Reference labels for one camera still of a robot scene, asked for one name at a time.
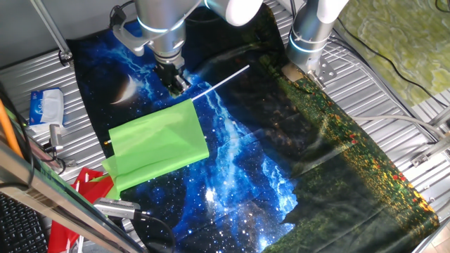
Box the white hose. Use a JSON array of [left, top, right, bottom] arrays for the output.
[[351, 115, 447, 138]]

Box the thin black cable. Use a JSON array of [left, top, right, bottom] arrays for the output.
[[41, 142, 77, 176]]

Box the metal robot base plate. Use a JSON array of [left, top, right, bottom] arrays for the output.
[[307, 56, 338, 89]]

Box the black camera cable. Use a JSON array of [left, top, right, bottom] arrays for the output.
[[133, 209, 176, 253]]

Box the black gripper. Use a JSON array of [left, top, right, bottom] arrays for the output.
[[154, 65, 192, 99]]

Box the long black cable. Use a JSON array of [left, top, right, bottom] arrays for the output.
[[335, 15, 450, 108]]

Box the black keyboard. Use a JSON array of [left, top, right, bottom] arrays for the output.
[[0, 193, 49, 253]]

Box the red flag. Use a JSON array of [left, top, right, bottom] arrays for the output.
[[47, 167, 119, 253]]

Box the aluminium frame beam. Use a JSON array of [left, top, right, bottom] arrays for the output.
[[0, 140, 147, 253]]

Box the starry night landscape cloth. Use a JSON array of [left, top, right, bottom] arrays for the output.
[[66, 0, 440, 253]]

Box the small silver camera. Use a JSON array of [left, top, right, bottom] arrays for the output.
[[48, 123, 65, 154]]

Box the green flag white pole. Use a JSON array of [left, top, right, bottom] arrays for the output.
[[101, 64, 250, 193]]

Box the orange pole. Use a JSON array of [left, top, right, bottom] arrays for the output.
[[0, 99, 23, 157]]

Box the aluminium frame bracket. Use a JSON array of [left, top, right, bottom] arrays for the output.
[[410, 105, 450, 168]]

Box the green yellow patterned cloth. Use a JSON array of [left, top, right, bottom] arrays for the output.
[[335, 0, 450, 108]]

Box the grey metal stand pole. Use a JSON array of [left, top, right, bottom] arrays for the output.
[[30, 0, 74, 67]]

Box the blue white tissue pack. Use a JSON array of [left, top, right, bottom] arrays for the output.
[[28, 87, 66, 133]]

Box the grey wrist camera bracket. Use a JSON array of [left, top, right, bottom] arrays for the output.
[[108, 5, 150, 57]]

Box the silver depth camera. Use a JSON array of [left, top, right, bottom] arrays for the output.
[[93, 197, 142, 221]]

